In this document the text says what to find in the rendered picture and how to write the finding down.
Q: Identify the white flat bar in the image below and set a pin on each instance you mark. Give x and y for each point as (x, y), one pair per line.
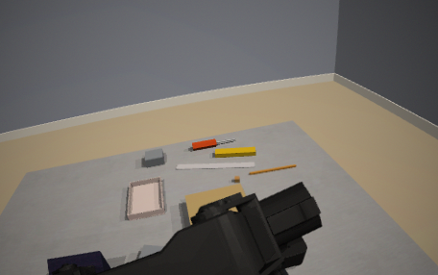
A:
(215, 165)

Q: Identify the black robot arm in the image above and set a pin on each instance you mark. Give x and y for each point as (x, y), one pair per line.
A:
(262, 237)

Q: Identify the orange-handled awl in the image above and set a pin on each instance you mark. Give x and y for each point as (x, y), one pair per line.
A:
(207, 144)

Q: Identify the yellow rectangular bar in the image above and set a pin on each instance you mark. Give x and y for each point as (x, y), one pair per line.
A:
(235, 152)

